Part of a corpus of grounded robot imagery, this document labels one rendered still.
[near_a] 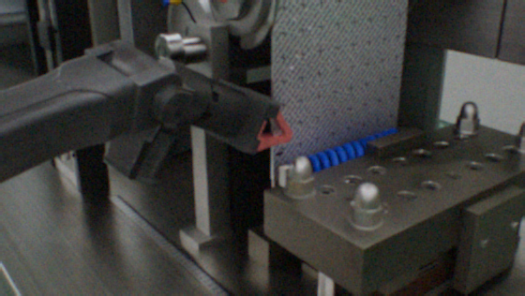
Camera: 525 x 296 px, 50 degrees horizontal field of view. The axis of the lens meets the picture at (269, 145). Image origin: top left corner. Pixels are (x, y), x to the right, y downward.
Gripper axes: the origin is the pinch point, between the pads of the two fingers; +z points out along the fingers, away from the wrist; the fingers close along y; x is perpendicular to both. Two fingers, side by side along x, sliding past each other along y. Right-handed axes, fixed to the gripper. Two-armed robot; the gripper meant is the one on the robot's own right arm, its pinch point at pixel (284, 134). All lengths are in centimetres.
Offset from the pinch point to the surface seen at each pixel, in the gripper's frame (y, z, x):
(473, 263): 22.0, 15.4, -5.0
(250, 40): -3.7, -7.8, 8.9
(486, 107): -126, 271, 56
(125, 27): -41.3, -5.2, 5.4
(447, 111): -152, 276, 47
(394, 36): 0.2, 11.7, 18.3
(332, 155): 3.1, 6.6, -0.2
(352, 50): 0.2, 5.2, 13.6
